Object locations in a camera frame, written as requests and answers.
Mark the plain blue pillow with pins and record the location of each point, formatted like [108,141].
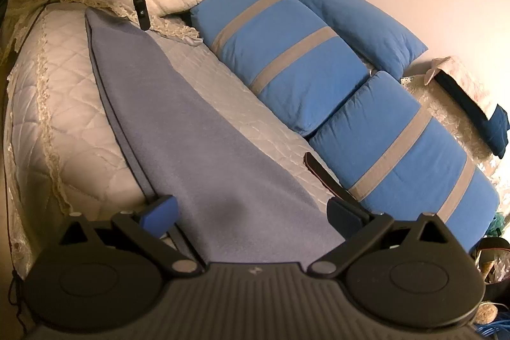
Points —
[358,17]

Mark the grey-blue fleece garment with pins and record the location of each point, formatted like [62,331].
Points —
[207,149]

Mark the pale pink cloth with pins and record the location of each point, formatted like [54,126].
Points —
[458,75]

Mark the white lace sheet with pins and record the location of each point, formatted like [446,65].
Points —
[438,121]

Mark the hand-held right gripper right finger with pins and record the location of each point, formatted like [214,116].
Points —
[346,216]

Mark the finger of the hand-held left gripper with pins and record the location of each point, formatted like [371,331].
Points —
[145,23]

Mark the quilted white bedspread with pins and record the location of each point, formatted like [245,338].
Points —
[59,93]

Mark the blue pillow with grey stripes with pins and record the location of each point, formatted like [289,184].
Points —
[279,53]
[402,160]

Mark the teal cloth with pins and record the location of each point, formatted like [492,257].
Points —
[497,224]

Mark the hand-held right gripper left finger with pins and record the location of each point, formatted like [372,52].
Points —
[159,211]

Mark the navy blue folded cloth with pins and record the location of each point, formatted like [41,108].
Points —
[474,109]

